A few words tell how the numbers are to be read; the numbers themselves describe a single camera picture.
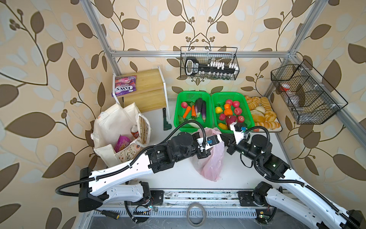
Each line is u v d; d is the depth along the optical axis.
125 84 0.81
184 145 0.44
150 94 1.05
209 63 0.82
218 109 1.08
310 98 0.72
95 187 0.40
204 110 1.09
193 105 1.15
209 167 0.70
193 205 0.74
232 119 0.99
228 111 1.05
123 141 0.81
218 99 1.16
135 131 0.91
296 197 0.48
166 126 1.03
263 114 1.05
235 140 0.60
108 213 0.69
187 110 1.11
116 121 0.83
